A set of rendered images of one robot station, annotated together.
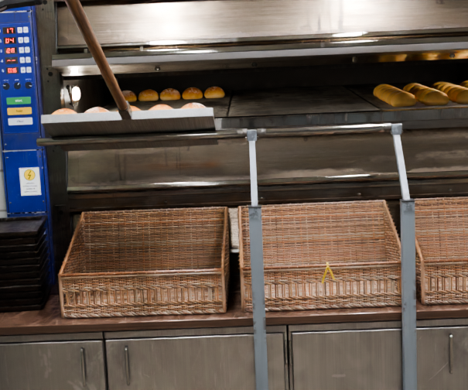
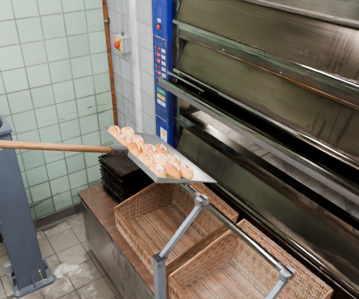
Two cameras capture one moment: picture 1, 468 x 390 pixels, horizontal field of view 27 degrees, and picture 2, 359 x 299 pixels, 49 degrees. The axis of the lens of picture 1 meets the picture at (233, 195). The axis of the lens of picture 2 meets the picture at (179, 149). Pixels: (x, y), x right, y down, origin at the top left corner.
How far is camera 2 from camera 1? 2.71 m
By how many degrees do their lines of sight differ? 55
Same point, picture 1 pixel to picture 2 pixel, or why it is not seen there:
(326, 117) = (311, 202)
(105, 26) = (199, 64)
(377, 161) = (339, 260)
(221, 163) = (244, 185)
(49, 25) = (177, 51)
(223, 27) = (256, 97)
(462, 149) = not seen: outside the picture
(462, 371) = not seen: outside the picture
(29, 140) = (164, 114)
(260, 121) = (268, 175)
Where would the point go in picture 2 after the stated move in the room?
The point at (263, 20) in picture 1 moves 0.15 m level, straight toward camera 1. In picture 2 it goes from (283, 104) to (256, 113)
